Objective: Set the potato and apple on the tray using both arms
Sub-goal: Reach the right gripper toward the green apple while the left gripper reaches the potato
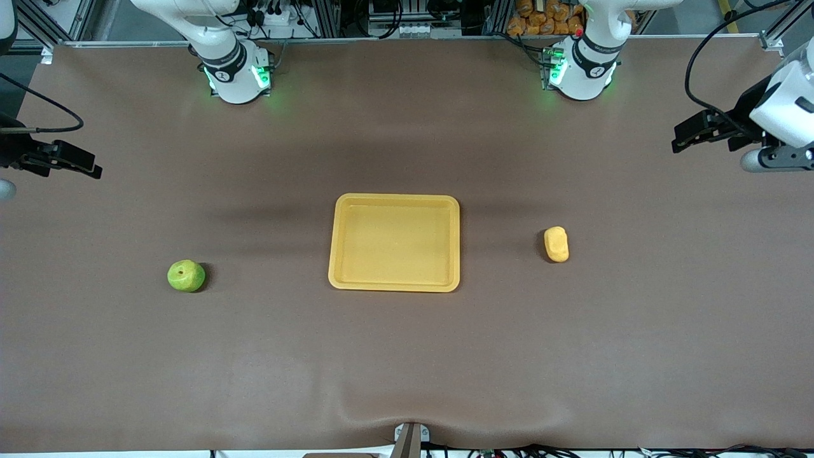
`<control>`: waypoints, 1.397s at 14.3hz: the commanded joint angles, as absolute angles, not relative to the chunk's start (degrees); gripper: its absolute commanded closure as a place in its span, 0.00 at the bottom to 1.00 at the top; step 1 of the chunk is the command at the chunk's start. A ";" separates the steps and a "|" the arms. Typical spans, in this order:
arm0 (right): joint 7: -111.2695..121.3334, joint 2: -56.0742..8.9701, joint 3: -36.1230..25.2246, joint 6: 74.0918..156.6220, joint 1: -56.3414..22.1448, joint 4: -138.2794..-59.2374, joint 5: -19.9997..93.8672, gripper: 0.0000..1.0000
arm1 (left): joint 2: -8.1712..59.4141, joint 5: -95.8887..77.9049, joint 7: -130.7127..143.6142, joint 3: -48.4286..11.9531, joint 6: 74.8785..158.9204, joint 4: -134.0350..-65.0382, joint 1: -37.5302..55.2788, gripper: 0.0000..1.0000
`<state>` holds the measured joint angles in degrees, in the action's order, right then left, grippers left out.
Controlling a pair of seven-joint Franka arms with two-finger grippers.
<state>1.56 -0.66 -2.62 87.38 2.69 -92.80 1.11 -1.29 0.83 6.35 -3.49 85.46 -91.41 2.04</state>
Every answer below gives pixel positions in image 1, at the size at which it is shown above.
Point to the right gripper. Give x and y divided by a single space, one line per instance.
14 154

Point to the white power box with plugs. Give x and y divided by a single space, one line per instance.
273 22

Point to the white power strip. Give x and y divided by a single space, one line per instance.
418 30

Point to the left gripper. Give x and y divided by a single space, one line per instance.
741 119

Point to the brown table mat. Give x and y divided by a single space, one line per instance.
407 356

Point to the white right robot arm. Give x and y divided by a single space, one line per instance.
235 70

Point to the bag of orange snacks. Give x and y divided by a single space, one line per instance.
547 19

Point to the yellow plastic tray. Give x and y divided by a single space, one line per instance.
394 242

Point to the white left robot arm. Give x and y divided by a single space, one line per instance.
582 76

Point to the green apple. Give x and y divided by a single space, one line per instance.
186 276

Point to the aluminium table edge rail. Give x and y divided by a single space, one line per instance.
381 39

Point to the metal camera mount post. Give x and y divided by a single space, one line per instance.
410 442

